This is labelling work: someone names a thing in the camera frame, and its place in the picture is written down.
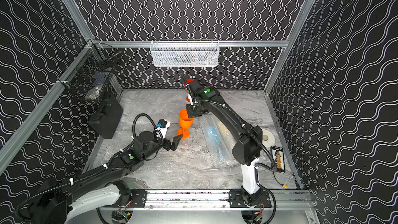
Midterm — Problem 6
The orange plastic wine glass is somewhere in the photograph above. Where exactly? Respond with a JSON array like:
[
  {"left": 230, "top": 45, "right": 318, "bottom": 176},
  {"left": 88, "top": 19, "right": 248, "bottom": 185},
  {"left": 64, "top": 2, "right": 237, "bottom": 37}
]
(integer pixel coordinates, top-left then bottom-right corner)
[{"left": 177, "top": 110, "right": 194, "bottom": 139}]

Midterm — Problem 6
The red plastic wine glass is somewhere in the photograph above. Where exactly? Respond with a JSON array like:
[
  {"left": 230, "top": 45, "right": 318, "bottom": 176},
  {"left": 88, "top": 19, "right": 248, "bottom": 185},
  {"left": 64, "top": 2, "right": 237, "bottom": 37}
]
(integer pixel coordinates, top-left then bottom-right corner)
[{"left": 184, "top": 78, "right": 194, "bottom": 99}]

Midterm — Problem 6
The bubble orange glass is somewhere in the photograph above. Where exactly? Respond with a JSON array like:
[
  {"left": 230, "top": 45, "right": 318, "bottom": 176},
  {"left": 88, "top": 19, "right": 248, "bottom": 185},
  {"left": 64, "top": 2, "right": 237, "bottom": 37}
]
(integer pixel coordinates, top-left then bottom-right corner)
[{"left": 134, "top": 143, "right": 203, "bottom": 174}]

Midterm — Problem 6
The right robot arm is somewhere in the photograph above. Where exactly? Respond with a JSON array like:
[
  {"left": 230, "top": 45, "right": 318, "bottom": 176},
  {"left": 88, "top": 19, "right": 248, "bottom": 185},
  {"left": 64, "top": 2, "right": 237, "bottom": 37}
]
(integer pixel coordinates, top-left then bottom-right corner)
[{"left": 186, "top": 88, "right": 277, "bottom": 206}]

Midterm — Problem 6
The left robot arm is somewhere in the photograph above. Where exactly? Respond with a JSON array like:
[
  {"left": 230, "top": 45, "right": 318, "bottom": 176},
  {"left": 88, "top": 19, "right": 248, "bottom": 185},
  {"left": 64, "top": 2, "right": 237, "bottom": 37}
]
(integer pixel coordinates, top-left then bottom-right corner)
[{"left": 15, "top": 131, "right": 183, "bottom": 224}]

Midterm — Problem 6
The bubble wrapped blue glass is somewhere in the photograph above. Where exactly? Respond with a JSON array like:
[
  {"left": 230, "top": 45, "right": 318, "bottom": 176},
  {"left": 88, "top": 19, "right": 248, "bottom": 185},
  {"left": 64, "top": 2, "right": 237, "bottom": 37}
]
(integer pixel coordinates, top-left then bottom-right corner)
[{"left": 200, "top": 115, "right": 237, "bottom": 168}]

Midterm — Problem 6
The bubble wrapped yellow glass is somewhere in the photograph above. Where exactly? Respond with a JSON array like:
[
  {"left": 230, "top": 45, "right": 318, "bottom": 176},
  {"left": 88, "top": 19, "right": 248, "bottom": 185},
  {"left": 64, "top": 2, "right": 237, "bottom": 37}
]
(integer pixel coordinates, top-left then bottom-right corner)
[{"left": 213, "top": 116, "right": 236, "bottom": 151}]

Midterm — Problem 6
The black speaker box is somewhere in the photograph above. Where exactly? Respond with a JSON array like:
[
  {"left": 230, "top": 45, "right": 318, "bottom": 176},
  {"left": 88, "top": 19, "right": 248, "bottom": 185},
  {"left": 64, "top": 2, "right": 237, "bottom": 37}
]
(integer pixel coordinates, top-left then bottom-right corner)
[{"left": 89, "top": 94, "right": 123, "bottom": 139}]

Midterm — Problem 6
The white tape roll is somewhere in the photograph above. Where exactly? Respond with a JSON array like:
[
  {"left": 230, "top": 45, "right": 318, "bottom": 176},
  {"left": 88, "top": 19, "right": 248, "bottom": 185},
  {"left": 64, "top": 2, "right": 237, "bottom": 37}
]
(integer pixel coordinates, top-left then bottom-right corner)
[{"left": 262, "top": 129, "right": 275, "bottom": 148}]

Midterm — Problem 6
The black battery charger box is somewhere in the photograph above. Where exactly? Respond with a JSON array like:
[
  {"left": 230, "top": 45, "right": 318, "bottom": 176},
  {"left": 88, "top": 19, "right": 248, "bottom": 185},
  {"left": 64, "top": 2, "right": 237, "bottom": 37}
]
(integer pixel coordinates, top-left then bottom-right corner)
[{"left": 271, "top": 146, "right": 286, "bottom": 173}]

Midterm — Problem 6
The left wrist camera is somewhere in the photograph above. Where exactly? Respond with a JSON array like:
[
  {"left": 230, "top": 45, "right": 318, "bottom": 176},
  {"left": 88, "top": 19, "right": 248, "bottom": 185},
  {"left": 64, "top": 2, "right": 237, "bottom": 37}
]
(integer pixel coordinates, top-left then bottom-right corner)
[{"left": 136, "top": 119, "right": 172, "bottom": 145}]

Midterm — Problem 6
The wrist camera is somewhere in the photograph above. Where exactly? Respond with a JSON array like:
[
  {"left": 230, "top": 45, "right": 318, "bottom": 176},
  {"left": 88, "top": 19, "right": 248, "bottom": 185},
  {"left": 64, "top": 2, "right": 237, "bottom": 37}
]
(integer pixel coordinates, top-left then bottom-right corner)
[
  {"left": 187, "top": 80, "right": 220, "bottom": 105},
  {"left": 136, "top": 119, "right": 172, "bottom": 145}
]

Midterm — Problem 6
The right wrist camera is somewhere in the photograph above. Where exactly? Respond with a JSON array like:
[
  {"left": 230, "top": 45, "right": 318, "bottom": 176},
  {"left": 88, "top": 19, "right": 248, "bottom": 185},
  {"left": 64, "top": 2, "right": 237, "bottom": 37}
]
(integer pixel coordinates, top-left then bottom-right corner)
[{"left": 187, "top": 80, "right": 220, "bottom": 105}]

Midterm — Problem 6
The white wire mesh basket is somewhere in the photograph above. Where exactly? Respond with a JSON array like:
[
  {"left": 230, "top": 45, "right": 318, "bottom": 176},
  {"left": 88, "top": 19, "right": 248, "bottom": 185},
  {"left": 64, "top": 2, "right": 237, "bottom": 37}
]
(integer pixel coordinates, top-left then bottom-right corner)
[{"left": 150, "top": 39, "right": 220, "bottom": 67}]

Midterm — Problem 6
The black wire mesh basket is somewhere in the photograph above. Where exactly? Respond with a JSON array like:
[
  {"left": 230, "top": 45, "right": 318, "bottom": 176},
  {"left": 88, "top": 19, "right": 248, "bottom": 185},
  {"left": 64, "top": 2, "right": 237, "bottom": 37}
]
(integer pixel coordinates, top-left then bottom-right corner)
[{"left": 61, "top": 43, "right": 122, "bottom": 102}]

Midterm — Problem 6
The charger cable with yellow plug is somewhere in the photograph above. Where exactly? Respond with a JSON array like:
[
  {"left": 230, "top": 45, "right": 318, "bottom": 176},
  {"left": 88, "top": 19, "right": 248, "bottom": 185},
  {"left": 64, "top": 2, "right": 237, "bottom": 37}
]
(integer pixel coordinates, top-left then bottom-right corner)
[{"left": 273, "top": 172, "right": 294, "bottom": 189}]

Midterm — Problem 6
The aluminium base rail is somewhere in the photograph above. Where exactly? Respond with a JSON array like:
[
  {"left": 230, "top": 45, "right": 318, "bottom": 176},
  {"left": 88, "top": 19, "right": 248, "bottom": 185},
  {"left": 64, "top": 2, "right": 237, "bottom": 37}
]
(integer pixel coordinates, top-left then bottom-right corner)
[{"left": 58, "top": 189, "right": 315, "bottom": 211}]

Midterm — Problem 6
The aluminium frame corner post left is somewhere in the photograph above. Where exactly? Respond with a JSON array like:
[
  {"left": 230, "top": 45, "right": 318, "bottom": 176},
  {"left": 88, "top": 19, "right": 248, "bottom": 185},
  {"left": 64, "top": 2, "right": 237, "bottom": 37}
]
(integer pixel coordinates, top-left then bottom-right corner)
[{"left": 61, "top": 0, "right": 95, "bottom": 40}]

